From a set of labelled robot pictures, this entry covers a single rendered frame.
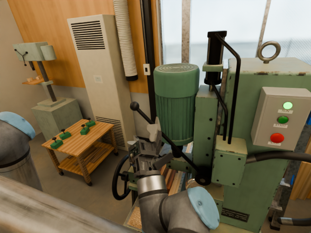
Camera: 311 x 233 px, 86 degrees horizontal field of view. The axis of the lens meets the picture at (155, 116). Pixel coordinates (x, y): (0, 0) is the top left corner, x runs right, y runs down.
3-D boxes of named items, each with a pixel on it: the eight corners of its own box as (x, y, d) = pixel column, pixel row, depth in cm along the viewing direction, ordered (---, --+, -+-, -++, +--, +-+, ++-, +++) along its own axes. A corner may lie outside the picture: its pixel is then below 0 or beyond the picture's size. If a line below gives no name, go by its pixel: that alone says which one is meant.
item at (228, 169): (212, 166, 65) (216, 134, 58) (238, 171, 62) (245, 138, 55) (210, 183, 58) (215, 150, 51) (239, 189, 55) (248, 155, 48)
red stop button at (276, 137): (268, 140, 46) (271, 131, 45) (281, 142, 45) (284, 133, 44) (269, 143, 45) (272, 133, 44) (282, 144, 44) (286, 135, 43)
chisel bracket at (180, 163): (170, 161, 92) (169, 149, 88) (195, 166, 87) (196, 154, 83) (165, 170, 86) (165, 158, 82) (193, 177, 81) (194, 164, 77)
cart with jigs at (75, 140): (91, 146, 270) (80, 112, 240) (120, 154, 249) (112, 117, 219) (56, 177, 218) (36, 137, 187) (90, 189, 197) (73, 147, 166)
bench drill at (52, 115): (68, 130, 322) (34, 41, 248) (93, 135, 300) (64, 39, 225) (46, 144, 284) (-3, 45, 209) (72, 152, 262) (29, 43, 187)
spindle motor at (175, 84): (164, 123, 88) (161, 62, 73) (198, 127, 82) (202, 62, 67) (152, 143, 73) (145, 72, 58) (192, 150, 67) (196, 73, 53)
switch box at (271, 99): (250, 133, 53) (261, 86, 46) (287, 138, 50) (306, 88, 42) (252, 145, 48) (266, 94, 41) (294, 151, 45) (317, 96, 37)
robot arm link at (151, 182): (173, 188, 51) (153, 196, 56) (169, 172, 54) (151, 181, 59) (150, 189, 45) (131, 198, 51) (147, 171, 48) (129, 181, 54)
